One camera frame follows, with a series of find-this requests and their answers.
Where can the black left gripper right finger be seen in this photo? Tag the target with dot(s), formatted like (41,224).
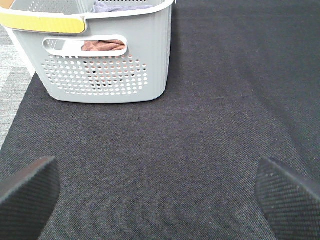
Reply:
(290,202)

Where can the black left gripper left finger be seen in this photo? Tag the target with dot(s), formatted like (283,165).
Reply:
(28,199)

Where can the black table mat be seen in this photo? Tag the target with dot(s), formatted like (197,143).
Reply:
(243,83)

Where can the grey perforated laundry basket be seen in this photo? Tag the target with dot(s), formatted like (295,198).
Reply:
(137,73)

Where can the brown towel in basket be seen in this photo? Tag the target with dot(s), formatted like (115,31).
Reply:
(103,45)

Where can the yellow tape strip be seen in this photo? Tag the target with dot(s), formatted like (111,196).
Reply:
(42,22)

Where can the grey-purple towel in basket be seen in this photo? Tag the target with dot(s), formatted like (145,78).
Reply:
(103,7)

